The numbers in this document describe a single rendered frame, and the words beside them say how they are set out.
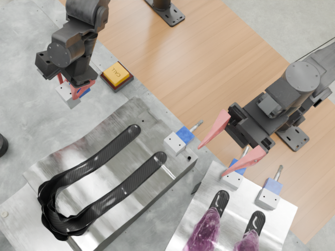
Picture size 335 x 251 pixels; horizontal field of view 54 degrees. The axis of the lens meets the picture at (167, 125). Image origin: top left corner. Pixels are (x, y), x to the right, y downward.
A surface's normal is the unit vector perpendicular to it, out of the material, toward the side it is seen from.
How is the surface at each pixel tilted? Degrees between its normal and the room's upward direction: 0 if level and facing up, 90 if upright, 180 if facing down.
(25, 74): 0
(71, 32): 27
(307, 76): 1
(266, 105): 37
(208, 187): 0
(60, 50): 63
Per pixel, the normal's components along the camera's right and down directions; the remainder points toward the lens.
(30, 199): 0.05, -0.39
